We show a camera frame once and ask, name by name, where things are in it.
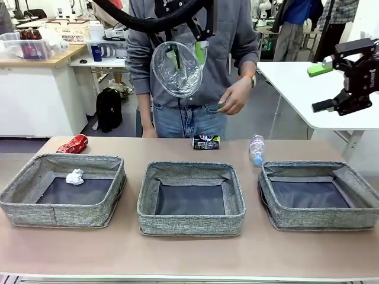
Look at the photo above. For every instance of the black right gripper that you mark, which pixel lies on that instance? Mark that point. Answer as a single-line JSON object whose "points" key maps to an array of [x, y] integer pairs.
{"points": [[362, 74]]}

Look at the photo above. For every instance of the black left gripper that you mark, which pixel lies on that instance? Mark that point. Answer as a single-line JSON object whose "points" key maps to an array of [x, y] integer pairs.
{"points": [[177, 9]]}

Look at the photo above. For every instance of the clear plastic cup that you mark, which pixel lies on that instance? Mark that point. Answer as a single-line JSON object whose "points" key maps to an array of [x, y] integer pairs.
{"points": [[180, 83]]}

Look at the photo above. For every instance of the black soda can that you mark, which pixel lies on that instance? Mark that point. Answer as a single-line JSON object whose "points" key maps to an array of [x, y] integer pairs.
{"points": [[207, 142]]}

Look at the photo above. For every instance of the clear plastic water bottle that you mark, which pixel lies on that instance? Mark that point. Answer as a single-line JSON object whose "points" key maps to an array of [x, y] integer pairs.
{"points": [[257, 149]]}

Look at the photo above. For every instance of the crushed red soda can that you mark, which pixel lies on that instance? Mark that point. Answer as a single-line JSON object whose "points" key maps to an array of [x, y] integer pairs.
{"points": [[74, 144]]}

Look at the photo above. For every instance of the white paper ball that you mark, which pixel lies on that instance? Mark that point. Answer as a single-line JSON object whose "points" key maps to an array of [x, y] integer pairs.
{"points": [[74, 177]]}

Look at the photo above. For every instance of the person's left forearm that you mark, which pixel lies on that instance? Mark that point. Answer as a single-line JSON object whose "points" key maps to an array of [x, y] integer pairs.
{"points": [[248, 69]]}

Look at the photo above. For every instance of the person's right forearm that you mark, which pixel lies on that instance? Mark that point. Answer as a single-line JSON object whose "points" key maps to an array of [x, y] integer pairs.
{"points": [[146, 115]]}

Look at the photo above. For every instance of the person's left hand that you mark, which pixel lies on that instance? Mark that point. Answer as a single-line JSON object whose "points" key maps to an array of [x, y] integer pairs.
{"points": [[237, 97]]}

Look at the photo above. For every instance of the person in grey shirt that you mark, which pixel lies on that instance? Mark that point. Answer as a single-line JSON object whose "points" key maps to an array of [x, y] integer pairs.
{"points": [[225, 44]]}

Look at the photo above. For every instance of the background person in plaid shirt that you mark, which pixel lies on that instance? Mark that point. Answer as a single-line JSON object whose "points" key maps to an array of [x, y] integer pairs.
{"points": [[334, 29]]}

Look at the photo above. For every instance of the background person in blue top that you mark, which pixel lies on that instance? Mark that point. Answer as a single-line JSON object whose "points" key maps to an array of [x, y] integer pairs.
{"points": [[291, 35]]}

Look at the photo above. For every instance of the white side table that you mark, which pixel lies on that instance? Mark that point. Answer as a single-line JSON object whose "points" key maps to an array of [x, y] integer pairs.
{"points": [[103, 63]]}

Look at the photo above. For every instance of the blue drink bottle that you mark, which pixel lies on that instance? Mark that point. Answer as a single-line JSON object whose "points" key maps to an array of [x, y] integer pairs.
{"points": [[96, 52]]}

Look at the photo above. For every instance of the black backpack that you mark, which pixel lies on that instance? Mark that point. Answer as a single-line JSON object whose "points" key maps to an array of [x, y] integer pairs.
{"points": [[109, 109]]}

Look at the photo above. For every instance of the white slatted crate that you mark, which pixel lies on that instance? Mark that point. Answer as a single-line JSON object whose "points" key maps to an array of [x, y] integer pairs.
{"points": [[71, 32]]}

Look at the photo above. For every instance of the grey fabric basket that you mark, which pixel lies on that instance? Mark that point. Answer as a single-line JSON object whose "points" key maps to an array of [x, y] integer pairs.
{"points": [[77, 213], [189, 223], [319, 217]]}

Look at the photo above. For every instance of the clear plastic storage box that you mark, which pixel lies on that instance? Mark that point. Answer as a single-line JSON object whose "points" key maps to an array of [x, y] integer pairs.
{"points": [[26, 48]]}

